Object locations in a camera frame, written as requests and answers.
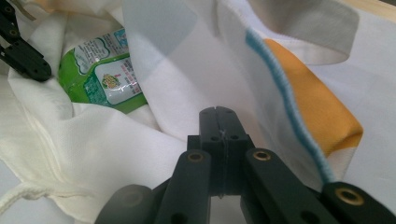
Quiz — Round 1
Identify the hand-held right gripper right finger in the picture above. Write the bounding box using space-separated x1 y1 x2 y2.
218 105 255 197

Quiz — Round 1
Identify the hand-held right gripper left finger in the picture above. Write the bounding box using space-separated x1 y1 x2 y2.
187 106 226 197

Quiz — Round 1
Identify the green snack packet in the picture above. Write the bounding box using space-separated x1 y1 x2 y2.
57 27 149 115

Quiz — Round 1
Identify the white printed tote bag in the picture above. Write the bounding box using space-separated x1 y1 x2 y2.
0 0 365 224

